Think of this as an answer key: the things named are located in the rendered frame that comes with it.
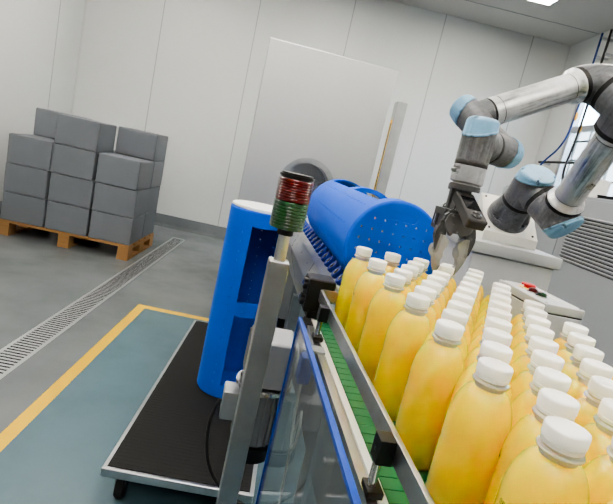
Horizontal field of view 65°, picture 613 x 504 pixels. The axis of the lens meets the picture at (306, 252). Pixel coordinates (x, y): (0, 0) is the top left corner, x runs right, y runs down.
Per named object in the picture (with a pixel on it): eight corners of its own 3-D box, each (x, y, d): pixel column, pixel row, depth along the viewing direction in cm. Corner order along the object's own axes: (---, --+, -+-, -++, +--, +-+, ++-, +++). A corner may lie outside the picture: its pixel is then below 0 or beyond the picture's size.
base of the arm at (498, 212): (527, 210, 183) (541, 191, 175) (526, 238, 173) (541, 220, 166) (488, 197, 184) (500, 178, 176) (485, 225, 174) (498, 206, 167)
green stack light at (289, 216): (301, 228, 91) (307, 203, 90) (305, 234, 85) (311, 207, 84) (268, 221, 90) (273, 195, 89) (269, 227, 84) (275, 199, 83)
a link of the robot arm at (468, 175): (493, 170, 109) (459, 163, 108) (487, 190, 110) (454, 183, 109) (478, 169, 116) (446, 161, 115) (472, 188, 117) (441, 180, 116)
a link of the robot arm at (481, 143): (510, 123, 110) (489, 115, 104) (496, 172, 112) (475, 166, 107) (480, 121, 116) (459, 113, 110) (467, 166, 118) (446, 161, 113)
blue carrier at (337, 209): (358, 247, 227) (375, 187, 222) (425, 308, 142) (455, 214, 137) (299, 233, 222) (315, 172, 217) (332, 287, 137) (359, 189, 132)
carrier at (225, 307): (184, 385, 226) (237, 407, 218) (219, 202, 210) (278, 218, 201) (216, 365, 253) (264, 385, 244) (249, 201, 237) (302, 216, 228)
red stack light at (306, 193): (307, 202, 90) (311, 181, 90) (311, 206, 84) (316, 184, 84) (273, 195, 89) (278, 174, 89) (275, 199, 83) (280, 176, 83)
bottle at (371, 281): (369, 345, 113) (389, 269, 109) (373, 357, 106) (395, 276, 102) (339, 339, 112) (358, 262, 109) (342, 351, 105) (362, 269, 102)
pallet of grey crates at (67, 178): (151, 245, 532) (170, 136, 510) (126, 261, 454) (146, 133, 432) (41, 222, 525) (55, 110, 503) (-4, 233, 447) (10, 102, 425)
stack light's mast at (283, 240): (294, 259, 92) (312, 176, 89) (297, 267, 86) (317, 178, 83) (261, 252, 91) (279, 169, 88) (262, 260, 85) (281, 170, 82)
